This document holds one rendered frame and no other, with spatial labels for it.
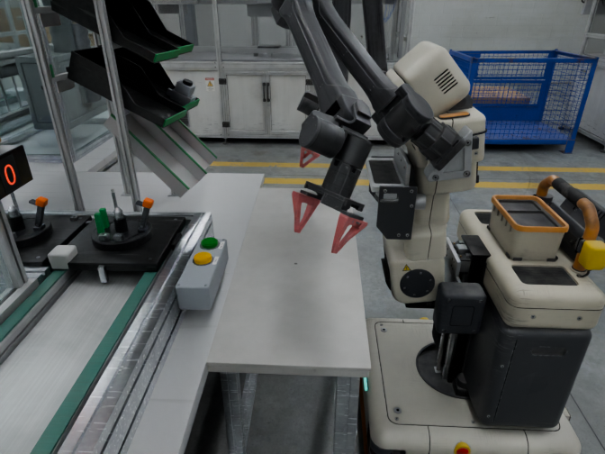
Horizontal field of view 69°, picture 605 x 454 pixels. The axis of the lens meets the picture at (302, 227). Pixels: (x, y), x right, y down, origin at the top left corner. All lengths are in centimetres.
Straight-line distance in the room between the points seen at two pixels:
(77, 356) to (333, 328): 50
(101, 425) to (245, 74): 456
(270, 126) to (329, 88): 426
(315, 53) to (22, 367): 79
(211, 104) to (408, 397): 417
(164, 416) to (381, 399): 94
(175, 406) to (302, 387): 122
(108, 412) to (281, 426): 123
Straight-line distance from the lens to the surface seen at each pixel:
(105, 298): 105
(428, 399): 166
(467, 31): 983
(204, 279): 96
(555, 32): 1041
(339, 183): 78
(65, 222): 130
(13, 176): 98
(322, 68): 91
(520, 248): 141
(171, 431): 82
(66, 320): 102
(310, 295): 106
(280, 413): 194
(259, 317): 100
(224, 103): 517
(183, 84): 143
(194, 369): 91
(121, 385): 77
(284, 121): 511
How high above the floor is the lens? 149
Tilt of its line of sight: 27 degrees down
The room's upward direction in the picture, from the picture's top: straight up
